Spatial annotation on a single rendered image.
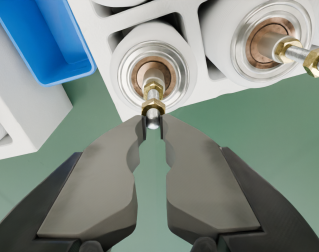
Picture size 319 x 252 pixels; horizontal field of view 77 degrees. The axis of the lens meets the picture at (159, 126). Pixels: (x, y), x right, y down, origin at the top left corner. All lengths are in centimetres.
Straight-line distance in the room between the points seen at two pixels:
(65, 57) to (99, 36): 23
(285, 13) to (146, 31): 13
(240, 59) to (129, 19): 14
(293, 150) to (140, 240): 65
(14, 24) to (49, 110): 16
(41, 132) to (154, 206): 47
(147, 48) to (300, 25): 14
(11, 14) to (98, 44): 18
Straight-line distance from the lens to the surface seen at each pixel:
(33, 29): 46
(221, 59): 23
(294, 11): 24
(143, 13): 28
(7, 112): 39
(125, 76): 22
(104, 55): 29
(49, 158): 67
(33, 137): 41
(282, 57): 20
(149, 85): 17
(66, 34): 49
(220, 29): 23
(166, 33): 21
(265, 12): 23
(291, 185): 81
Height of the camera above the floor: 46
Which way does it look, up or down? 59 degrees down
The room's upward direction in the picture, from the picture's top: 178 degrees clockwise
